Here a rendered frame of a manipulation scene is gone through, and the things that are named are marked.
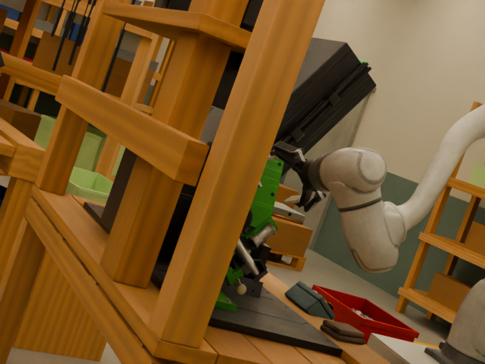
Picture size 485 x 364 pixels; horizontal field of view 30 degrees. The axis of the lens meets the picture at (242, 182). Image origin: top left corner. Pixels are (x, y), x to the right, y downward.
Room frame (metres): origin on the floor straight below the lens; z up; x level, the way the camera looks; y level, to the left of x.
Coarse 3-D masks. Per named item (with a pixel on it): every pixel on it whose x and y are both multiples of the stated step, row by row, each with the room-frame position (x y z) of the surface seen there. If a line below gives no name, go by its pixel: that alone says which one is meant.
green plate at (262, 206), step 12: (264, 168) 2.54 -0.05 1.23; (276, 168) 2.56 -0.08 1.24; (264, 180) 2.53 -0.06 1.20; (276, 180) 2.55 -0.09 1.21; (264, 192) 2.53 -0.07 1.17; (276, 192) 2.55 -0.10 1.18; (252, 204) 2.51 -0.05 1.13; (264, 204) 2.53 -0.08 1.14; (252, 216) 2.50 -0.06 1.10; (264, 216) 2.52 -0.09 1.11
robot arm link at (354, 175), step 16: (336, 160) 2.01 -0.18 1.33; (352, 160) 1.96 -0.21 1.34; (368, 160) 1.96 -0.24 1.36; (384, 160) 1.98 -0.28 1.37; (320, 176) 2.07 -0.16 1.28; (336, 176) 2.00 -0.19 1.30; (352, 176) 1.96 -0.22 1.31; (368, 176) 1.95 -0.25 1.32; (384, 176) 1.97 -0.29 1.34; (336, 192) 2.02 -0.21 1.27; (352, 192) 1.99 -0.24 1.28; (368, 192) 1.99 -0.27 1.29; (352, 208) 2.00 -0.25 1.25
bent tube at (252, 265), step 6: (258, 186) 2.49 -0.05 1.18; (240, 240) 2.45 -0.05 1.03; (240, 246) 2.44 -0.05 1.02; (240, 252) 2.44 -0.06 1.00; (246, 252) 2.45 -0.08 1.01; (240, 258) 2.44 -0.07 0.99; (246, 258) 2.44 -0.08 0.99; (252, 264) 2.45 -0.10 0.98; (252, 270) 2.45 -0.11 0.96; (258, 270) 2.46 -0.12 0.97; (252, 276) 2.45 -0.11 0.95
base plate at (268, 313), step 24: (96, 216) 2.84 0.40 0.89; (168, 264) 2.45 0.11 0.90; (264, 288) 2.61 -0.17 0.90; (216, 312) 2.10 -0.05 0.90; (240, 312) 2.19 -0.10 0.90; (264, 312) 2.29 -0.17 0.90; (288, 312) 2.39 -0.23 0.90; (264, 336) 2.09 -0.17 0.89; (288, 336) 2.12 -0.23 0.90; (312, 336) 2.21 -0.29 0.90
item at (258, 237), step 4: (268, 224) 2.49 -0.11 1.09; (264, 228) 2.49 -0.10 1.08; (268, 228) 2.49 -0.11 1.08; (272, 228) 2.49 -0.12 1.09; (260, 232) 2.48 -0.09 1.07; (264, 232) 2.48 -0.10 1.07; (268, 232) 2.48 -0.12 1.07; (272, 232) 2.49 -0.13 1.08; (252, 236) 2.47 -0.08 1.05; (256, 236) 2.47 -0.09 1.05; (260, 236) 2.47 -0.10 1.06; (264, 236) 2.47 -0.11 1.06; (268, 236) 2.49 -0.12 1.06; (248, 240) 2.48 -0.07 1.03; (252, 240) 2.46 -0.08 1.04; (256, 240) 2.46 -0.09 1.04; (260, 240) 2.47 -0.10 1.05; (256, 244) 2.46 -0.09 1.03
